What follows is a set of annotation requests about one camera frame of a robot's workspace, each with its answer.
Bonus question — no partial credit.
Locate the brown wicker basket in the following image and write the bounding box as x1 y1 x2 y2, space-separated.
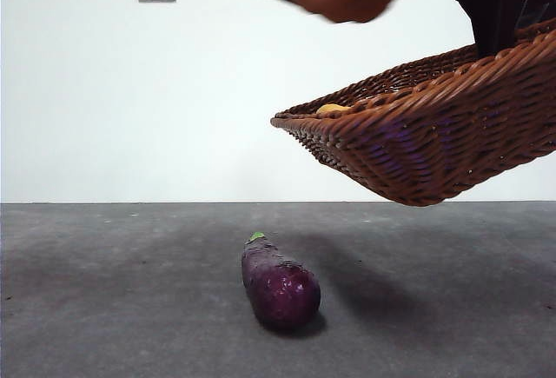
269 19 556 208

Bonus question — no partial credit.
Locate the yellow corn cob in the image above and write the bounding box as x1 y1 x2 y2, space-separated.
315 103 353 116

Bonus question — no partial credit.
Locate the purple eggplant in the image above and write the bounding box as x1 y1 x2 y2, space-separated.
241 231 321 332

